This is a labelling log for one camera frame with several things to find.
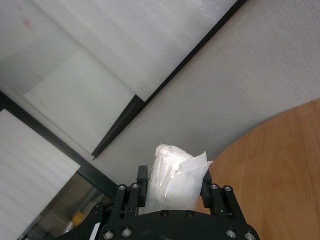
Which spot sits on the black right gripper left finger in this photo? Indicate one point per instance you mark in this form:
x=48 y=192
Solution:
x=130 y=200

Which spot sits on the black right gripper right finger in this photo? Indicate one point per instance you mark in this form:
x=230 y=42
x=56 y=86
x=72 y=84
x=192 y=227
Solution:
x=222 y=202

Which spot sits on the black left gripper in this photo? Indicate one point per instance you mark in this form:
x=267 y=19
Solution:
x=82 y=230

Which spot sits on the white plastic sandbag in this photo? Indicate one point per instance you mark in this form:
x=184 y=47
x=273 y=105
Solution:
x=175 y=185

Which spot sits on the silver ribbed object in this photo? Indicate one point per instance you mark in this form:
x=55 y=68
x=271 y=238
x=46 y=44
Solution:
x=70 y=225

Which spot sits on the small yellow object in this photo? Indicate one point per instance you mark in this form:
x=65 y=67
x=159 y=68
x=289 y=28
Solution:
x=79 y=217

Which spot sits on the white foam board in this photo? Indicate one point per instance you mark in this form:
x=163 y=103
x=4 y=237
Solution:
x=30 y=175

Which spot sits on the black wall rail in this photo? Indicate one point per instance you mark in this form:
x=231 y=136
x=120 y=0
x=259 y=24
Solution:
x=120 y=125

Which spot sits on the black partition frame post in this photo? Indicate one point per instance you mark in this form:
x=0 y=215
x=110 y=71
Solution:
x=50 y=136

